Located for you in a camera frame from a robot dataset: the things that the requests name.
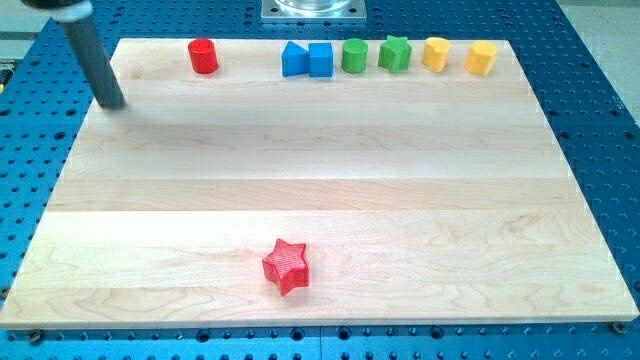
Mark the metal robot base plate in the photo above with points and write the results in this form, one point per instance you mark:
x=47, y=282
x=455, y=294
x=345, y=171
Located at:
x=301, y=10

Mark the blue cube block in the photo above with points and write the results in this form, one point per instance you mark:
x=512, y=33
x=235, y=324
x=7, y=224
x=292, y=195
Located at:
x=321, y=60

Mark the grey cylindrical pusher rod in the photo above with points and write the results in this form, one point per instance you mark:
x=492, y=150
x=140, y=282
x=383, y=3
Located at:
x=75, y=19

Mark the red cylinder block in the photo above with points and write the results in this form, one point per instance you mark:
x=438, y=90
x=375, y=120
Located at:
x=203, y=56

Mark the red star block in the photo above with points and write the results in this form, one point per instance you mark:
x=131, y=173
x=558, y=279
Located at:
x=286, y=266

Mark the light wooden board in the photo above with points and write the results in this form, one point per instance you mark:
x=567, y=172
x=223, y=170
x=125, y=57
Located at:
x=422, y=198

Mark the green star block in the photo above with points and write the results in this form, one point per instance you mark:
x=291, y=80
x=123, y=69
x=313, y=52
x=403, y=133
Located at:
x=395, y=54

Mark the yellow hexagon block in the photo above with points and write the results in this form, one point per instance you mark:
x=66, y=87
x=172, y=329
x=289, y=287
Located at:
x=481, y=57

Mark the blue triangle block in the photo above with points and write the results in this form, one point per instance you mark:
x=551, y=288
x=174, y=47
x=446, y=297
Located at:
x=294, y=60

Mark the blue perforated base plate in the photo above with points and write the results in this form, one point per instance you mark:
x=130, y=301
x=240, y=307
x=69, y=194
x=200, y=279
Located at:
x=582, y=58

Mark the green cylinder block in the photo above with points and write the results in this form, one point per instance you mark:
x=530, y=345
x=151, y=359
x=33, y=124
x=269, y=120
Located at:
x=354, y=56

